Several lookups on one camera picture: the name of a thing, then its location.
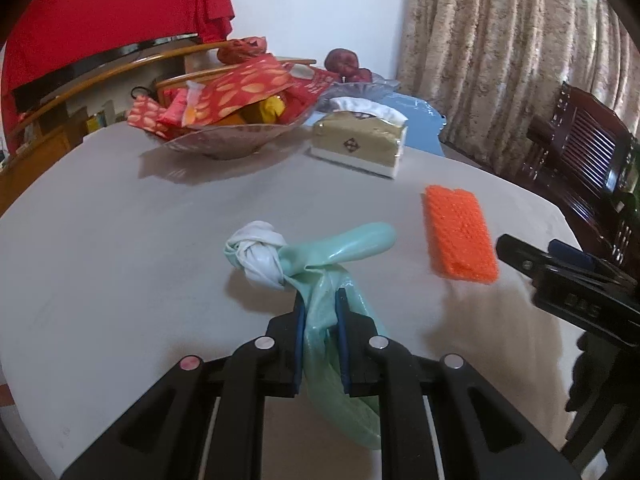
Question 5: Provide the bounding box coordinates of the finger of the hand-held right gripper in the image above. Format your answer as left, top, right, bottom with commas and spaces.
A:
495, 233, 551, 281
547, 239, 626, 281

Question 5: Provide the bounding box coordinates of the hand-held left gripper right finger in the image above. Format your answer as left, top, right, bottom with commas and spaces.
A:
335, 287, 583, 480

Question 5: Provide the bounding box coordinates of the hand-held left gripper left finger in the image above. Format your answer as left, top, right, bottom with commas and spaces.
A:
60, 292, 307, 480

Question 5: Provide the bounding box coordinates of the orange sponge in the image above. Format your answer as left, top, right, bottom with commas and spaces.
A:
422, 185, 501, 286

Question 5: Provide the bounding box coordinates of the green rubber glove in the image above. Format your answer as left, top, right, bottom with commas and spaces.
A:
222, 220, 398, 451

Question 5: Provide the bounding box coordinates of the dark wooden armchair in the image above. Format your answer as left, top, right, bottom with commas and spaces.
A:
515, 80, 640, 271

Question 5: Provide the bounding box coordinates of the blue plastic cloth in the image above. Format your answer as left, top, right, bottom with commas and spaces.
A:
385, 91, 448, 157

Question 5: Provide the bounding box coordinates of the gold tissue box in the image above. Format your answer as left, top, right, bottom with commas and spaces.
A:
310, 96, 410, 181

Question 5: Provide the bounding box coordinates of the glass snack bowl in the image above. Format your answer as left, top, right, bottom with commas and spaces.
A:
142, 105, 321, 161

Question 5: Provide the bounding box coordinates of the beige patterned curtain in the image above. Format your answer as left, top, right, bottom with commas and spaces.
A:
397, 0, 640, 181

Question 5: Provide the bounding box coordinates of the yellow snack packet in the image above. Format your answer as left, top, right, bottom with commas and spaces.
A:
245, 95, 286, 126

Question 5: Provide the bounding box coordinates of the glass fruit bowl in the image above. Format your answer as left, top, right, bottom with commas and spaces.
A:
315, 72, 401, 113

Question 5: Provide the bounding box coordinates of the pile of red snack packets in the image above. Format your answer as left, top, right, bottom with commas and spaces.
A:
126, 54, 341, 141

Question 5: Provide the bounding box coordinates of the black television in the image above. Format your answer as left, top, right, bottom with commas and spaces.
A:
12, 35, 201, 111

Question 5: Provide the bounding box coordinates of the red cloth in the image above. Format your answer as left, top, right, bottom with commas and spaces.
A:
0, 0, 236, 126

